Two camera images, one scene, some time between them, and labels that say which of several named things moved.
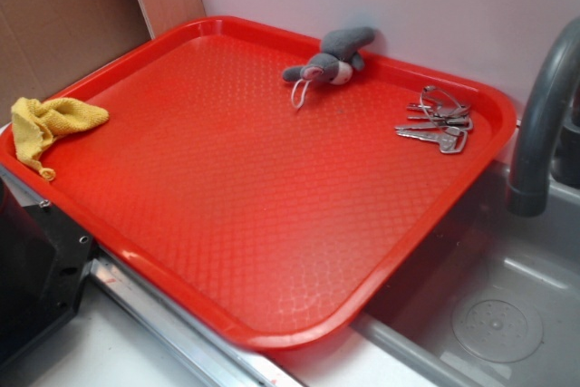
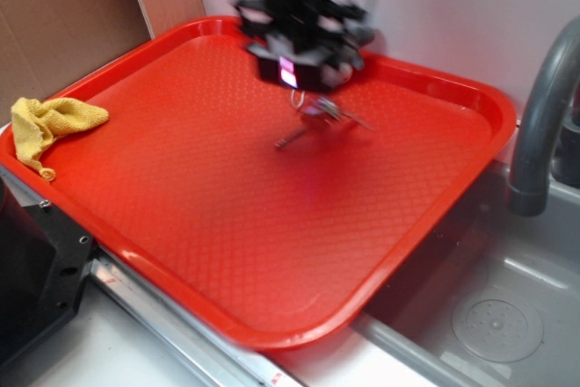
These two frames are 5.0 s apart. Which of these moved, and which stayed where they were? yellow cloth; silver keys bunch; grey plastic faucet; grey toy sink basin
Moved: silver keys bunch
Stayed: grey toy sink basin; grey plastic faucet; yellow cloth
